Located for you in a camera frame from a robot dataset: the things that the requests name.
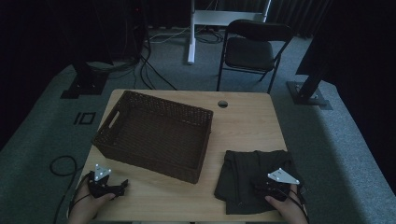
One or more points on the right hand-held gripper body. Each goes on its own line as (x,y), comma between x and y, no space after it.
(280,183)

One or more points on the dark cloth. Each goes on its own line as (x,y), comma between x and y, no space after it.
(239,180)

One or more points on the white desk frame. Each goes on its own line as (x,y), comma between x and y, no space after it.
(191,40)

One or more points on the brown wicker basket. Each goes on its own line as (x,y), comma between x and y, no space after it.
(155,137)

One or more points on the person's right hand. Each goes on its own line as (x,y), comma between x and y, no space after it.
(289,211)

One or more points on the black stand base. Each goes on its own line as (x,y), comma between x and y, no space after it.
(85,85)
(308,95)

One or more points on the black folding chair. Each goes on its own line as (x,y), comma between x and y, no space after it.
(249,53)

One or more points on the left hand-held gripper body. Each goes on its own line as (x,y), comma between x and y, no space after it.
(100,186)

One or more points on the person's left hand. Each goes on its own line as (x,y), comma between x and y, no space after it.
(84,207)

